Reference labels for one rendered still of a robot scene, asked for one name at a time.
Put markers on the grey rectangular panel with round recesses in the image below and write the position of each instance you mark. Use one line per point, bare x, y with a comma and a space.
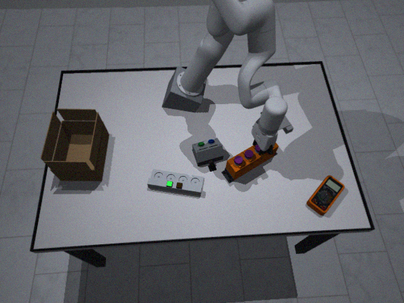
175, 182

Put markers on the brown cardboard box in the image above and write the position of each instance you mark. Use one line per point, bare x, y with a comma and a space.
80, 130

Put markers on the orange digital multimeter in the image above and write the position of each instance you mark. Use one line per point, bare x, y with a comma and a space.
325, 195

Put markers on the grey key housing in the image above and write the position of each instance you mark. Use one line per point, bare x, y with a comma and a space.
208, 152

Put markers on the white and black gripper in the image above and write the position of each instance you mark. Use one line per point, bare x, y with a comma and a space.
266, 142

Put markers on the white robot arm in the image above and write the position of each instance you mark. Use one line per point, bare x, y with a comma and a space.
256, 18

